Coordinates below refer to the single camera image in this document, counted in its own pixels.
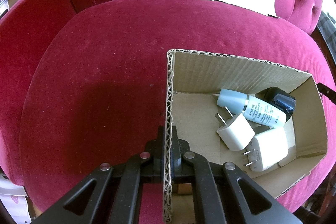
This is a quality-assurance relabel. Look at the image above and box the white plug adapter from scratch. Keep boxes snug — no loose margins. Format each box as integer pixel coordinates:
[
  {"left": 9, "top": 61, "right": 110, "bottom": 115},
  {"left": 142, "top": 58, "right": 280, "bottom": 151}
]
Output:
[{"left": 215, "top": 106, "right": 255, "bottom": 151}]

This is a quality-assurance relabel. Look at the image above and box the cardboard box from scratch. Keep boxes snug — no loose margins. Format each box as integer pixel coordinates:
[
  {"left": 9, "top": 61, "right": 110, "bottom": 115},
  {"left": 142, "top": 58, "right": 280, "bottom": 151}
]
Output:
[{"left": 163, "top": 49, "right": 334, "bottom": 221}]

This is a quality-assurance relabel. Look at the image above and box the white and blue tube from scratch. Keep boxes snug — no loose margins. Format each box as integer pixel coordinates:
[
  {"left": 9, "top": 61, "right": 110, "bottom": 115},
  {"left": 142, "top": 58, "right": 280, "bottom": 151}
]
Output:
[{"left": 217, "top": 89, "right": 286, "bottom": 128}]

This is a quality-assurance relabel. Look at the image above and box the black tape roll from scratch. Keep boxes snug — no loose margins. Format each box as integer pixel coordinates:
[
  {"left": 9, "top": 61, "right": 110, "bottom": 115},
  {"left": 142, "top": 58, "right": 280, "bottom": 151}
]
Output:
[{"left": 256, "top": 87, "right": 296, "bottom": 121}]

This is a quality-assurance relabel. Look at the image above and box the crimson velvet tufted armchair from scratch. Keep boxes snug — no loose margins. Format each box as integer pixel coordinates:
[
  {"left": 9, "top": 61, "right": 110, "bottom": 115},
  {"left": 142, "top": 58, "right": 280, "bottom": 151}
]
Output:
[{"left": 1, "top": 0, "right": 335, "bottom": 210}]

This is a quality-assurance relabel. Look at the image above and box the white wall charger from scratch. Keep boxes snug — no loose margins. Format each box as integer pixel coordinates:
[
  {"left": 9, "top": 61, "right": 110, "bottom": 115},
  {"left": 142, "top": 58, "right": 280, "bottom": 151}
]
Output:
[{"left": 242, "top": 126, "right": 289, "bottom": 172}]

